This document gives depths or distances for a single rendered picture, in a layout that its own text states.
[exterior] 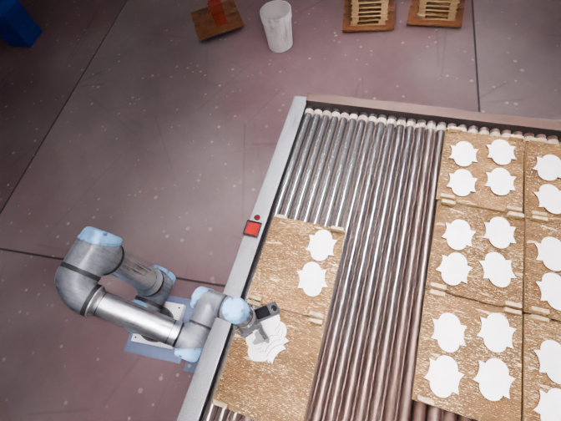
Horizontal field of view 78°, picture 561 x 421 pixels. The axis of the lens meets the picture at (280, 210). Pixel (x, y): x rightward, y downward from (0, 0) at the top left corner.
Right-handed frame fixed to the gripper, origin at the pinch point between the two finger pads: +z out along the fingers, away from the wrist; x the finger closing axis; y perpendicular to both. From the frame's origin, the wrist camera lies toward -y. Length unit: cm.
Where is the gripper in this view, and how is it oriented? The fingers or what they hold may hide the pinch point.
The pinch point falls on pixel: (261, 323)
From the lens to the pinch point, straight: 143.4
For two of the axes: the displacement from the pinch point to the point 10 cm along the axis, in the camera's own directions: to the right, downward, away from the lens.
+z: 1.4, 4.5, 8.8
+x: 4.6, 7.6, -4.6
